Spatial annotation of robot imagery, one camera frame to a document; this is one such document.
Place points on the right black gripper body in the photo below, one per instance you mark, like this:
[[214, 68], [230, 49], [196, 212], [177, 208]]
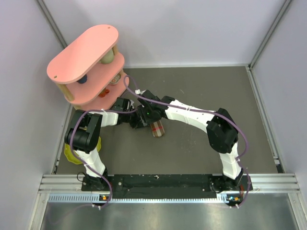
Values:
[[146, 115]]

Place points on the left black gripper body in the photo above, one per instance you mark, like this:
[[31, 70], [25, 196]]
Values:
[[133, 119]]

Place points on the plaid glasses case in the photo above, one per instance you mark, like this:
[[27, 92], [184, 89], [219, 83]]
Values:
[[157, 129]]

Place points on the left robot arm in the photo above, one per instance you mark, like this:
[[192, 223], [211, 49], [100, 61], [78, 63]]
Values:
[[83, 136]]

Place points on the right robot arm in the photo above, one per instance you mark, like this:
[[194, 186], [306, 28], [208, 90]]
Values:
[[222, 136]]

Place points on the orange object on shelf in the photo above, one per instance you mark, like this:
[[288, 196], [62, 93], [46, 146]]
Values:
[[104, 92]]

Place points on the small bowl on shelf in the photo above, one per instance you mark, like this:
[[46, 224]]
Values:
[[115, 80]]

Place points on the dark blue object on shelf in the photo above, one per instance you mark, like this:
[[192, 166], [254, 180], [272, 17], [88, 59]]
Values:
[[82, 80]]

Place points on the beige ball on shelf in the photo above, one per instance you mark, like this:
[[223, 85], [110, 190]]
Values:
[[107, 58]]

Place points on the pink tiered wooden shelf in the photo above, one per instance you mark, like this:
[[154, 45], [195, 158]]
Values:
[[82, 57]]

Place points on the yellow-green dotted plate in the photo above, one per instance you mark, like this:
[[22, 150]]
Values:
[[71, 158]]

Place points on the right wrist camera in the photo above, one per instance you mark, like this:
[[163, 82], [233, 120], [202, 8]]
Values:
[[145, 95]]

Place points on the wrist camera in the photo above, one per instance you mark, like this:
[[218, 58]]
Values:
[[145, 95], [122, 105]]

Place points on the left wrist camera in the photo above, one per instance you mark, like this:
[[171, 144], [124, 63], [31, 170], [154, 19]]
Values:
[[122, 105]]

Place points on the aluminium frame rail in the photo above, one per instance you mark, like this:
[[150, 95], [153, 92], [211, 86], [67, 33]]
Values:
[[169, 202]]

